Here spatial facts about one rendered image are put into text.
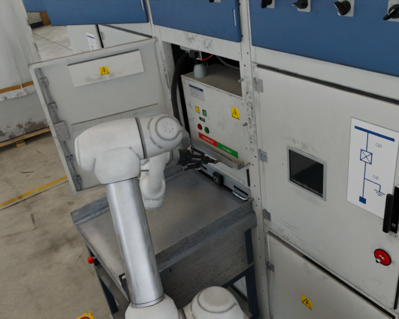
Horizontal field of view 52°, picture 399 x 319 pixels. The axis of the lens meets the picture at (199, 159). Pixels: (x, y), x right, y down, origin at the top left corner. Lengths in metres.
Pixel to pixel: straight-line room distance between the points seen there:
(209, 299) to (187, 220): 0.73
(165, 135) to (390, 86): 0.62
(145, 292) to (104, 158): 0.41
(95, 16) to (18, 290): 1.96
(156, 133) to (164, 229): 0.83
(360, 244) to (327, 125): 0.43
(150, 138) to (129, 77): 0.98
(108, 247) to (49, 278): 1.35
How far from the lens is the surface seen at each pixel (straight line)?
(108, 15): 2.24
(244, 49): 1.57
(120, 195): 1.22
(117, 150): 1.20
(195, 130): 2.17
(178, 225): 1.95
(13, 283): 3.35
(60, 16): 2.46
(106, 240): 1.98
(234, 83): 1.91
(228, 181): 2.08
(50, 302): 3.06
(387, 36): 1.15
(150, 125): 1.20
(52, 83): 2.14
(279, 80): 1.44
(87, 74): 2.10
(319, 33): 1.27
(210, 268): 1.95
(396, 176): 1.28
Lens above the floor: 2.06
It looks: 30 degrees down
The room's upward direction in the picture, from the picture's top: 9 degrees counter-clockwise
